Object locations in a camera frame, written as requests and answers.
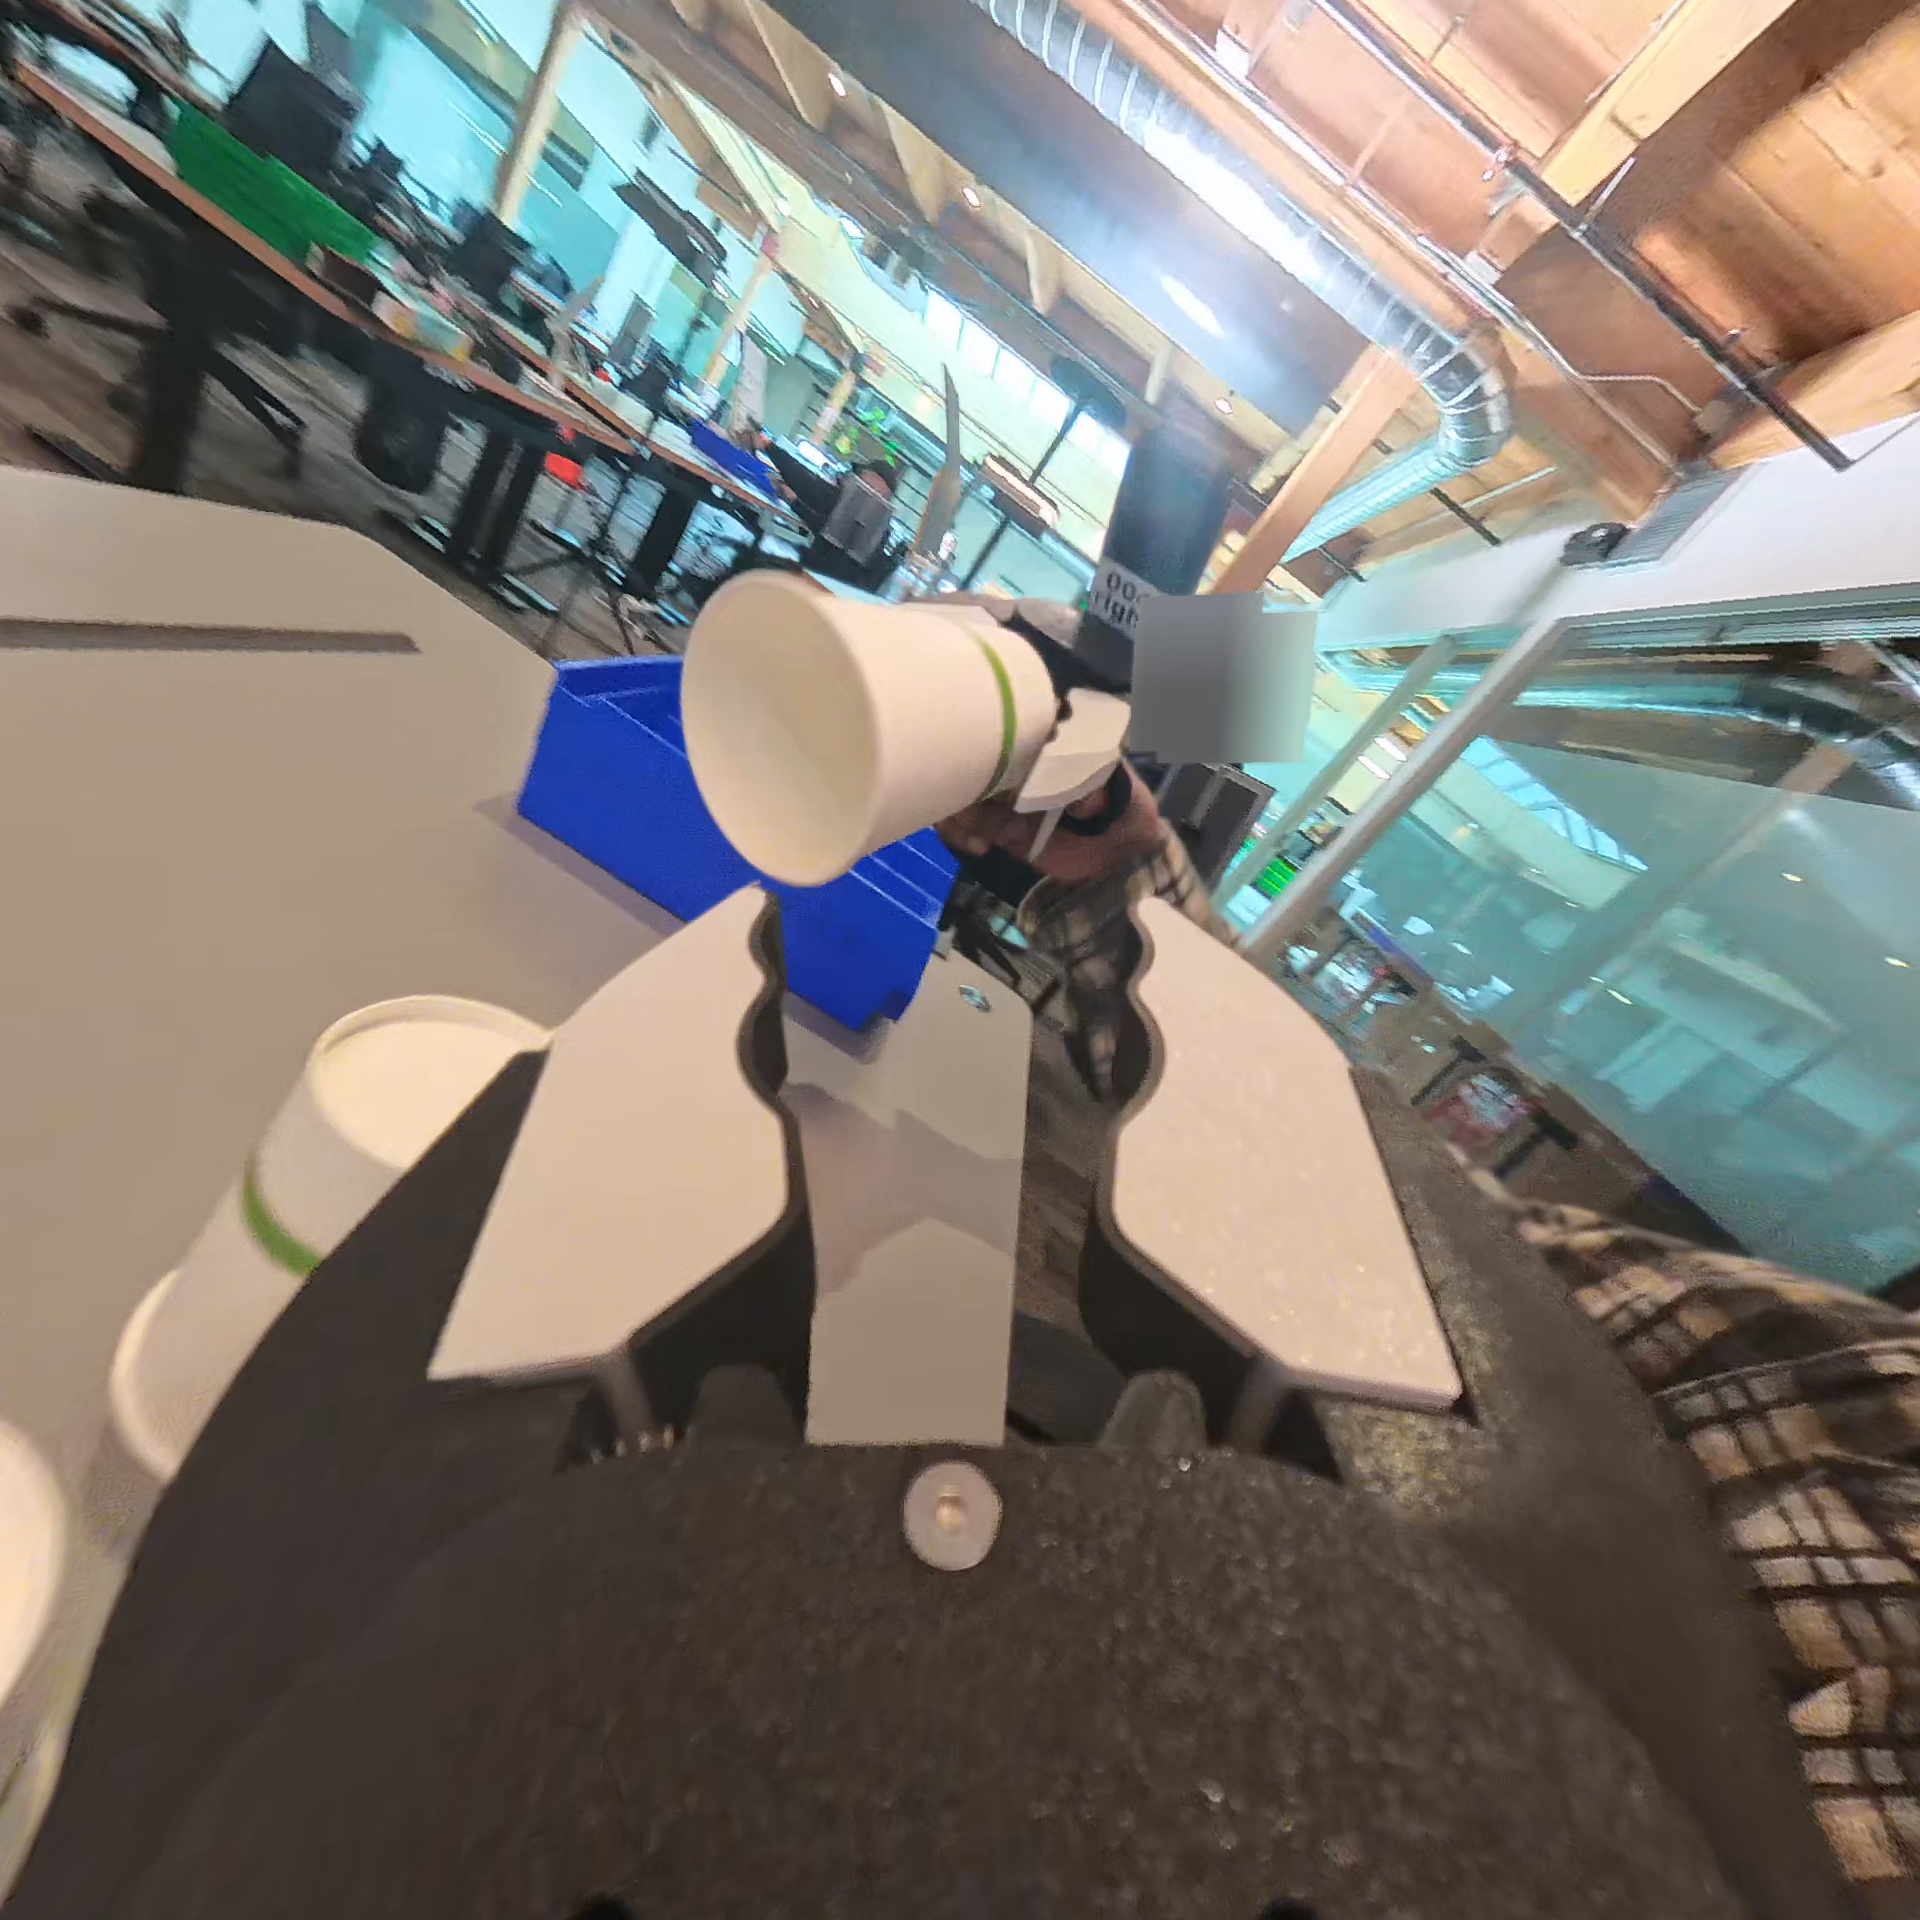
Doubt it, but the black mesh basket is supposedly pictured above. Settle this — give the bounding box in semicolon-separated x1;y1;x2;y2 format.
355;360;454;489

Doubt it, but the white wall vent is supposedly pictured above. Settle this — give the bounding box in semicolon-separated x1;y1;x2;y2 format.
1631;468;1731;567

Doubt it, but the silver ventilation duct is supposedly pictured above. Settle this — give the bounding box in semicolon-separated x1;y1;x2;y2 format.
961;0;1509;560

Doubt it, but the person's right forearm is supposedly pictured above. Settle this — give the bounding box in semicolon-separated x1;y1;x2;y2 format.
1036;816;1249;1105

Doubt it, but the wood-edged office desk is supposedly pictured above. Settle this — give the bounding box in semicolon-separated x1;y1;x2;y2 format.
6;60;646;578

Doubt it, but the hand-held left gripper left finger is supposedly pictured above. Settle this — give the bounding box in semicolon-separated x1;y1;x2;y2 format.
428;884;804;1449

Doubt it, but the green plastic crate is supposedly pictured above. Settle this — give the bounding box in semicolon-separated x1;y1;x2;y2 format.
163;103;374;270

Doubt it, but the blue plastic bin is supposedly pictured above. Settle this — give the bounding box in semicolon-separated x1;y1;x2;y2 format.
516;652;962;1034

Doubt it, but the person's right hand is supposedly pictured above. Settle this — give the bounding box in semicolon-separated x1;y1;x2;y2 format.
961;780;1180;889

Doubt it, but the white paper cup green band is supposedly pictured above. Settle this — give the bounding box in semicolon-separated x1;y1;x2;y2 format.
0;1417;73;1809
113;998;557;1489
678;570;1022;888

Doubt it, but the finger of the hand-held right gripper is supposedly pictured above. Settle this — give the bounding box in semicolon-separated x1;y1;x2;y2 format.
1012;697;1134;812
901;591;1051;640

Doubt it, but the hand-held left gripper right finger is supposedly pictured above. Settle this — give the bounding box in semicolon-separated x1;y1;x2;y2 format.
1079;896;1466;1446

